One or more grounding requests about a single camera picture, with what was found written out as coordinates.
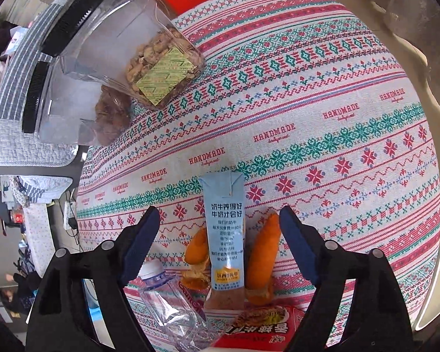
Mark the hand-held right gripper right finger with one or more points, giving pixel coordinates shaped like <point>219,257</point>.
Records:
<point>297,245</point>

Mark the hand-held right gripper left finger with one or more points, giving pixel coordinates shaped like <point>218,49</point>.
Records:
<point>143,242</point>

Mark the blue milk carton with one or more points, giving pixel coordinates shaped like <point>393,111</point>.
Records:
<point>223,227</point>

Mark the red instant noodle cup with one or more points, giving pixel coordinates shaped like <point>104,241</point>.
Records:
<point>256,333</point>

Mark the small orange peel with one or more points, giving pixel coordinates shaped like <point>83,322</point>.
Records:
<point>197,245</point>

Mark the clear plastic bottle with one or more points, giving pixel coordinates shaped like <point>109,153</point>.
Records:
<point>168,300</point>

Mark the white power strip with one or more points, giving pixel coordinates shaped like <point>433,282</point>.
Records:
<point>69,212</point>

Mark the white dotted cloth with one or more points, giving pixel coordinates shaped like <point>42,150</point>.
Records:
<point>40,234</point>

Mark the clear jar with brown balls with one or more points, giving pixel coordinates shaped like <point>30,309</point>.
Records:
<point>110,117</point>

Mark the patterned tablecloth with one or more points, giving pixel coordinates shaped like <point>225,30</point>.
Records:
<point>315,117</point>

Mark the clear jar with green packet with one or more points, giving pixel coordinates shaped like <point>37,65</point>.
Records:
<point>161,66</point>

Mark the grey sofa with quilt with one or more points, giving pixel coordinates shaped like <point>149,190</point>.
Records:
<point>11,99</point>

